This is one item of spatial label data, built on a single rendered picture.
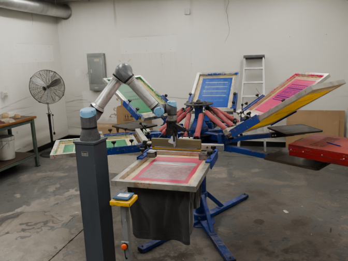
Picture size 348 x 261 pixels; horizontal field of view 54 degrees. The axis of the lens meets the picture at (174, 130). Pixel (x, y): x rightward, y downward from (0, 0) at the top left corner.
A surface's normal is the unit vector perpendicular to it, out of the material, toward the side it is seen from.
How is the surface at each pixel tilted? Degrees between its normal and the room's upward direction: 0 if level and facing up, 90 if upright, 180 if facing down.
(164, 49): 90
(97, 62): 90
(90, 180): 90
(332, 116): 82
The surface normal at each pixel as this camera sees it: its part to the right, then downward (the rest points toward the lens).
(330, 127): -0.28, 0.00
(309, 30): -0.28, 0.22
